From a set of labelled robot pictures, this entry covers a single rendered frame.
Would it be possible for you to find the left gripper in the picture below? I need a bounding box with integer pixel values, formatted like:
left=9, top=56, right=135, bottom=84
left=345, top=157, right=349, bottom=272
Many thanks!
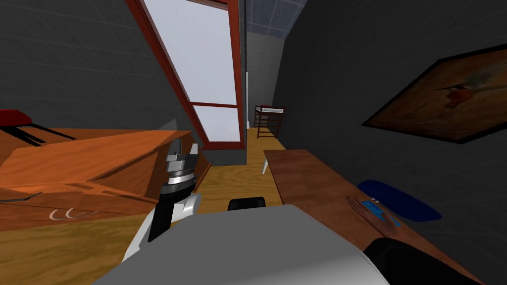
left=165, top=139, right=199, bottom=175

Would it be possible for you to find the dark wooden chair white seat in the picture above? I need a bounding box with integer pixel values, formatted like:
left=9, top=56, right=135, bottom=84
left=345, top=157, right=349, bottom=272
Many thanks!
left=254, top=104, right=286, bottom=140

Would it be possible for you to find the red framed window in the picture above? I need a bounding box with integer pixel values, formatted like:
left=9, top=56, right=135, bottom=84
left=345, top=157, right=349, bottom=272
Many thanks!
left=125, top=0, right=247, bottom=151

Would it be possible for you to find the orange wooden cabinet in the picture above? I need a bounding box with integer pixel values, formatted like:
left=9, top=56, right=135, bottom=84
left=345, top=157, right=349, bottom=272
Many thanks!
left=0, top=126, right=212, bottom=233

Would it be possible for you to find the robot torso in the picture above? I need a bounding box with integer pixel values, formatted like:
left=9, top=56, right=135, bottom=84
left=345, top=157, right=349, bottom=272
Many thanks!
left=92, top=196, right=392, bottom=285

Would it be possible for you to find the brown wooden table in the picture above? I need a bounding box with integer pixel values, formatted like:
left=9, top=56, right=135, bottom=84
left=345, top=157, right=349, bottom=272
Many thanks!
left=261, top=149, right=487, bottom=285

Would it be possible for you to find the tan and blue flat object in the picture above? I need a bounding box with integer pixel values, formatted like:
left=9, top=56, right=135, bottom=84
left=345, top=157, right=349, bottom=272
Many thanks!
left=346, top=196, right=403, bottom=239

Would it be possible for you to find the dark blue oval dish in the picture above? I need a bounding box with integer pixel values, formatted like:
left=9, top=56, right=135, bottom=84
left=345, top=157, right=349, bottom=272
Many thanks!
left=357, top=180, right=443, bottom=223

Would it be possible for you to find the dark framed brown picture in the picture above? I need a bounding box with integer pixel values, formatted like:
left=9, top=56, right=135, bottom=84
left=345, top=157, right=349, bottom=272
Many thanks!
left=361, top=45, right=507, bottom=145

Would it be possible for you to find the red seat black frame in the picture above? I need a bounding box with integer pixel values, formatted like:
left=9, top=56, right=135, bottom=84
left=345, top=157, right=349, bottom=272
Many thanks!
left=0, top=109, right=77, bottom=147

